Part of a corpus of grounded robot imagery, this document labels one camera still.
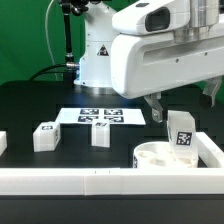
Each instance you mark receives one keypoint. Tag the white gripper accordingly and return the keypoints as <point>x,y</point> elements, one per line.
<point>164,44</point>

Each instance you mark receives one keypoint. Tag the white round stool seat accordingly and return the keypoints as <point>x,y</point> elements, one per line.
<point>159,155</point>

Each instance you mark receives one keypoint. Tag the white marker sheet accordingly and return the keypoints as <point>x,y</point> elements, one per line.
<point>121,116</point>

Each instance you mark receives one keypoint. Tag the white U-shaped obstacle wall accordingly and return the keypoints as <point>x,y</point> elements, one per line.
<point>120,181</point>

